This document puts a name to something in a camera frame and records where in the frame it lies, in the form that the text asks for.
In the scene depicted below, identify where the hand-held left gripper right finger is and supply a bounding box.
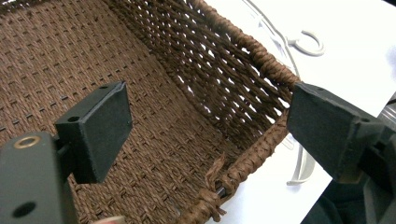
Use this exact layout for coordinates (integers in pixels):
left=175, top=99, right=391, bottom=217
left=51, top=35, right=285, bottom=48
left=286, top=81, right=396, bottom=198

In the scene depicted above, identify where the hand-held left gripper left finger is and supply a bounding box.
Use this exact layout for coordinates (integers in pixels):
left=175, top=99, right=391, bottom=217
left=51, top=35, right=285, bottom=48
left=0, top=80, right=134, bottom=224

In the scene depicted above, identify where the brown woven basket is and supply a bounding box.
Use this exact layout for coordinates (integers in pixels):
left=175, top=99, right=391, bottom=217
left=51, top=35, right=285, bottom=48
left=0, top=0, right=301, bottom=224

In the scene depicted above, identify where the white clothes hanger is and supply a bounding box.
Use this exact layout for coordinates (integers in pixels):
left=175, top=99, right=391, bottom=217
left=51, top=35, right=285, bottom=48
left=286, top=29, right=325, bottom=58

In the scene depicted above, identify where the clear plastic clothes hanger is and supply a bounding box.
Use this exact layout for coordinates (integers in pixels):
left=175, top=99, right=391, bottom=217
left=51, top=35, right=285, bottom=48
left=242, top=0, right=317, bottom=187

